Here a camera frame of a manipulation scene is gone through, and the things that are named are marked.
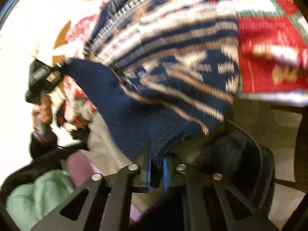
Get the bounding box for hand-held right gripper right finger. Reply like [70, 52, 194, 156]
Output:
[162, 157, 280, 231]

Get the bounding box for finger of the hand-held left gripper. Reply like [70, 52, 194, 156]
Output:
[56, 57, 74, 74]

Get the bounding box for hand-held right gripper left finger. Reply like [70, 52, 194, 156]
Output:
[30, 157, 155, 231]

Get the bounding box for navy patterned knit sweater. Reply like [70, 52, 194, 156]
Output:
[65, 0, 241, 188]

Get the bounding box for person's left forearm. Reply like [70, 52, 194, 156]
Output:
[29, 130, 59, 160]

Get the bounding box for person's left hand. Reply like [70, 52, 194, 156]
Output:
[32, 96, 53, 136]

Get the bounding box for black laundry basket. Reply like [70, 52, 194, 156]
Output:
[190, 120, 276, 212]

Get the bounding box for purple cloth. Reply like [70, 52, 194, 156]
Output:
[67, 153, 97, 188]

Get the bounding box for green cloth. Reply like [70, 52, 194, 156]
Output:
[5, 170, 75, 231]

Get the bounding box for red printed bedspread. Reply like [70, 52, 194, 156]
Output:
[55, 0, 308, 131]

